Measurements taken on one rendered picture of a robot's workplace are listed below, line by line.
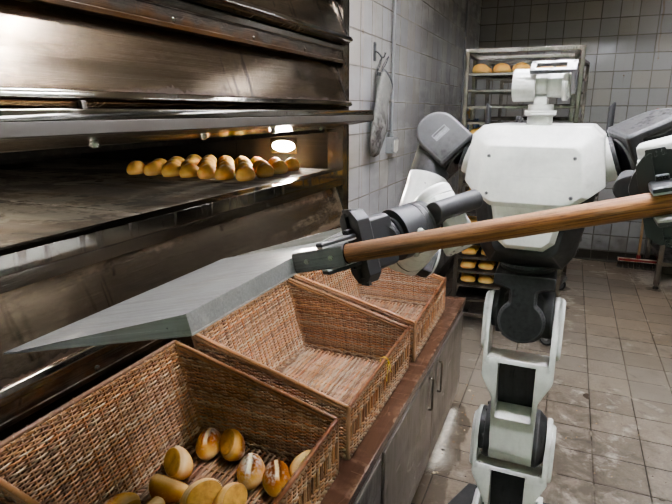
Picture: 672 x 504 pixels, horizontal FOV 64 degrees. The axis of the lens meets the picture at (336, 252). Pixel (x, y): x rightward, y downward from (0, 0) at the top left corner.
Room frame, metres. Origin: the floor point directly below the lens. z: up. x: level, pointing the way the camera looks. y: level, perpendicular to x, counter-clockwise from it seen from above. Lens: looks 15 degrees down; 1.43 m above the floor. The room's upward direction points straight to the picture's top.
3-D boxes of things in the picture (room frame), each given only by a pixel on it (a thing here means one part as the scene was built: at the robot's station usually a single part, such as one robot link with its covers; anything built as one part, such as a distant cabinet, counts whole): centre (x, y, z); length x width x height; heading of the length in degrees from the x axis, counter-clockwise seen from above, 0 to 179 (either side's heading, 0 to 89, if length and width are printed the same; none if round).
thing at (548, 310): (1.19, -0.44, 0.98); 0.14 x 0.13 x 0.12; 67
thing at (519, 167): (1.21, -0.46, 1.27); 0.34 x 0.30 x 0.36; 63
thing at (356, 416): (1.51, 0.07, 0.72); 0.56 x 0.49 x 0.28; 157
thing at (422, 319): (2.05, -0.16, 0.72); 0.56 x 0.49 x 0.28; 158
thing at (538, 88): (1.16, -0.42, 1.47); 0.10 x 0.07 x 0.09; 63
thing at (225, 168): (2.30, 0.51, 1.21); 0.61 x 0.48 x 0.06; 67
